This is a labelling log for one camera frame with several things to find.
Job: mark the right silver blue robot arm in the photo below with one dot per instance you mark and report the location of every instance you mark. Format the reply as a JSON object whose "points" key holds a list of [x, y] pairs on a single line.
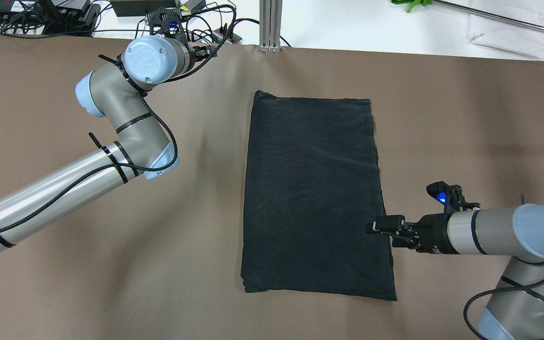
{"points": [[514, 309]]}

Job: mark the white cloth on table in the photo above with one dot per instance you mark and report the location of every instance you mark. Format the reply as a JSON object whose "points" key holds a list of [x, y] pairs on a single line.
{"points": [[506, 37]]}

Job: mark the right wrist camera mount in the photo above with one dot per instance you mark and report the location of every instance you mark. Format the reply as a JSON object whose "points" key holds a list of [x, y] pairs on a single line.
{"points": [[451, 197]]}

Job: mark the black printed t-shirt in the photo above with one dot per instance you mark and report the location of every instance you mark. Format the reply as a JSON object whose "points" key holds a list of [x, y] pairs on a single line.
{"points": [[312, 185]]}

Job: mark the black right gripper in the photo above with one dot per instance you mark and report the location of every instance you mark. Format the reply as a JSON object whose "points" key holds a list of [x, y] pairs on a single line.
{"points": [[433, 233]]}

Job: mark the black power adapter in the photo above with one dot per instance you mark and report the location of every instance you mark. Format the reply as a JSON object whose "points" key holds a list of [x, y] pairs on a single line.
{"points": [[139, 8]]}

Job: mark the metal rod on table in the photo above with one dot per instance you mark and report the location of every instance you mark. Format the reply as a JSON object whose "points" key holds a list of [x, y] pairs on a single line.
{"points": [[492, 16]]}

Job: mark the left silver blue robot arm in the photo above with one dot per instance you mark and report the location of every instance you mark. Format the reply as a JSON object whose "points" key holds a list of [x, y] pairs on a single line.
{"points": [[144, 146]]}

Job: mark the aluminium frame post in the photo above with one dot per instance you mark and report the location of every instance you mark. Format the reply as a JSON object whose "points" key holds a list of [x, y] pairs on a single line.
{"points": [[269, 27]]}

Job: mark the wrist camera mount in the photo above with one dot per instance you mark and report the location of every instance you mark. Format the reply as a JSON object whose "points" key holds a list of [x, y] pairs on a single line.
{"points": [[451, 197], [168, 22]]}

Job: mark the green plastic clamp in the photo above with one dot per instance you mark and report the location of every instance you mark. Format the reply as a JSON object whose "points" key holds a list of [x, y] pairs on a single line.
{"points": [[412, 3]]}

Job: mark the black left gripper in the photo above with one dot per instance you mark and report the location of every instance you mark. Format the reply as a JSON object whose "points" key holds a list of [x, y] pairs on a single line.
{"points": [[202, 52]]}

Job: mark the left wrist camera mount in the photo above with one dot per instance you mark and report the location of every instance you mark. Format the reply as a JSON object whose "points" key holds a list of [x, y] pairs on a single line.
{"points": [[168, 22]]}

